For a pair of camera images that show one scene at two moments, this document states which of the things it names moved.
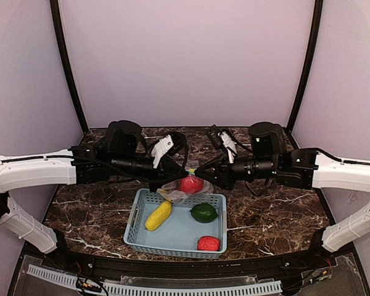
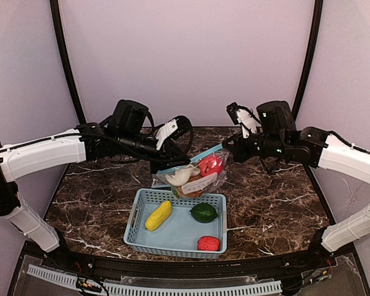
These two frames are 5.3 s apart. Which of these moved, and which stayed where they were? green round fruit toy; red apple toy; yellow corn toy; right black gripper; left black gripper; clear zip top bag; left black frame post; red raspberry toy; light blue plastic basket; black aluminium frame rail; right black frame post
Moved: red apple toy; right black gripper; clear zip top bag; left black gripper
Stayed: yellow corn toy; red raspberry toy; light blue plastic basket; green round fruit toy; left black frame post; right black frame post; black aluminium frame rail
